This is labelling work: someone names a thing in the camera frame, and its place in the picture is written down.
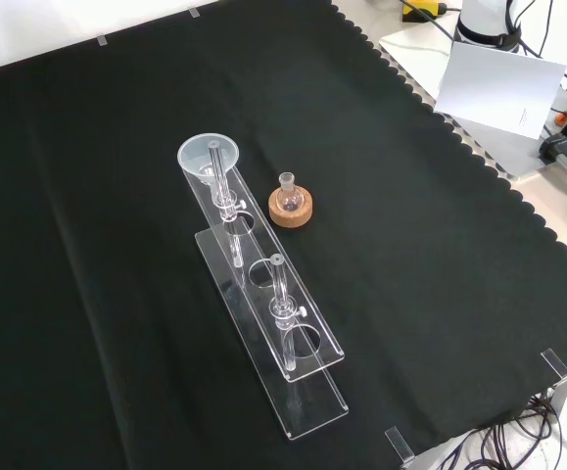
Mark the grey tape piece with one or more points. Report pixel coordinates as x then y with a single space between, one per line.
103 40
194 12

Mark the pale board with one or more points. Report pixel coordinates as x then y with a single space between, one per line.
498 88

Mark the black bench cloth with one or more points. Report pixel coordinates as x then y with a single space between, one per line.
116 254

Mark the clear acrylic funnel stand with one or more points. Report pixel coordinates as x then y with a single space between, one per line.
268 294

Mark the grey metal bench leg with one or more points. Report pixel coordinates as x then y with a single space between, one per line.
559 399

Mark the clear cloth clip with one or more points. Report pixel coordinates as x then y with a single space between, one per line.
400 444
556 363

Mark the translucent plastic funnel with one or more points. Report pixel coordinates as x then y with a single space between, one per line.
191 153

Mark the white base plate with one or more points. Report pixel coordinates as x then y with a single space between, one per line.
412 49

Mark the yellow stop button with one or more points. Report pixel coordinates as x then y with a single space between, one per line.
417 12

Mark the small round-bottom glass flask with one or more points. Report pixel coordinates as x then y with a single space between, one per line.
290 198

